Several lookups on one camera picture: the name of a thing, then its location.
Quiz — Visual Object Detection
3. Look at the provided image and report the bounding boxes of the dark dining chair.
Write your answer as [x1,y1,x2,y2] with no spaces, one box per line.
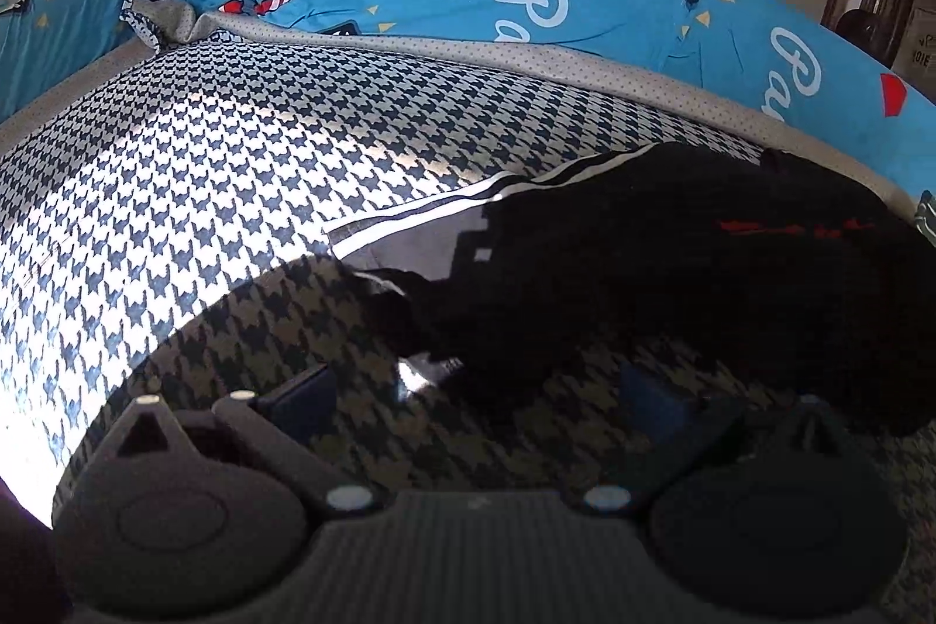
[837,10,904,65]

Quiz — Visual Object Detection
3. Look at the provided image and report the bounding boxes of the silver refrigerator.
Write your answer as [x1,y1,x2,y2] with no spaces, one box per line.
[892,6,936,106]

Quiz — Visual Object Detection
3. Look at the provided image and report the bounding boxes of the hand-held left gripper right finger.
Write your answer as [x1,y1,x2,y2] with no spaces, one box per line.
[581,368,842,514]

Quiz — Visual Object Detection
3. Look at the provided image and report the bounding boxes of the houndstooth bed mat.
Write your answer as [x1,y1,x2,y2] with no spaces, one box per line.
[0,39,936,596]

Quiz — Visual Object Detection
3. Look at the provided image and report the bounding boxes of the black pants with white stripes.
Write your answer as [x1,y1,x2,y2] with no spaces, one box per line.
[325,142,936,439]

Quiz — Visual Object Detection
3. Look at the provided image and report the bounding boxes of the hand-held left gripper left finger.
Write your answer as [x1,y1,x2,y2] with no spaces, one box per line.
[98,364,388,515]

